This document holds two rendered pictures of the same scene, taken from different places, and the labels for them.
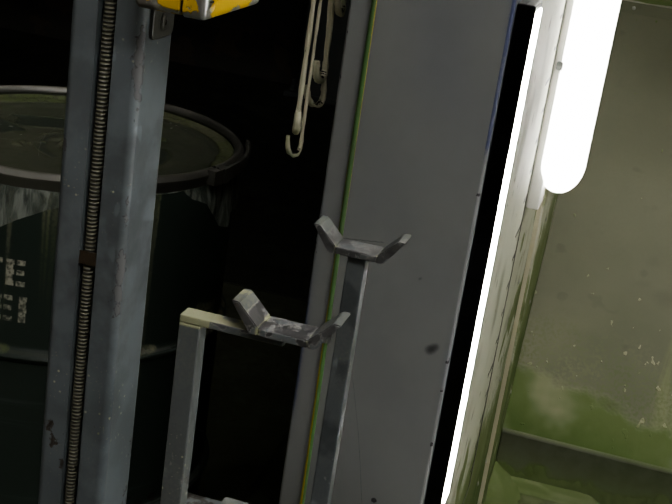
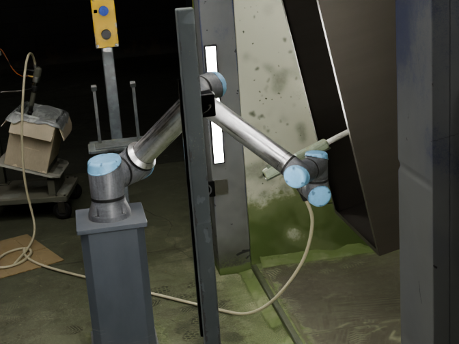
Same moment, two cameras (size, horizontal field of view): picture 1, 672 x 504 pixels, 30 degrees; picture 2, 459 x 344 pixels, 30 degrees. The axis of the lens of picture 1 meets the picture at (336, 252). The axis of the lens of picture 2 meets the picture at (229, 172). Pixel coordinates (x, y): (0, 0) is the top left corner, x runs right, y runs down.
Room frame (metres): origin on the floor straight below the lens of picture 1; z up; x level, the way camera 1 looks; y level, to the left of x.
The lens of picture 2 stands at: (-0.24, -4.24, 1.86)
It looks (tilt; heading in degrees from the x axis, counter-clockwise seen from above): 16 degrees down; 68
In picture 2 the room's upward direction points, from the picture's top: 4 degrees counter-clockwise
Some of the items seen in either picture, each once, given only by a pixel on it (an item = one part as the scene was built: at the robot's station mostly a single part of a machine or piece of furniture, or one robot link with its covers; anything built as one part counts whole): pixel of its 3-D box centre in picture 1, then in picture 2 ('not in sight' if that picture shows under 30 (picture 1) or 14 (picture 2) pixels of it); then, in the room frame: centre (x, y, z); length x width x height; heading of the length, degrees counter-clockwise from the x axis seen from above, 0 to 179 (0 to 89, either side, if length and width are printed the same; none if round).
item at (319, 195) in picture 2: not in sight; (316, 192); (1.33, -1.34, 0.80); 0.12 x 0.09 x 0.10; 80
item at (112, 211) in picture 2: not in sight; (108, 205); (0.65, -0.66, 0.69); 0.19 x 0.19 x 0.10
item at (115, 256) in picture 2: not in sight; (117, 281); (0.65, -0.66, 0.32); 0.31 x 0.31 x 0.64; 77
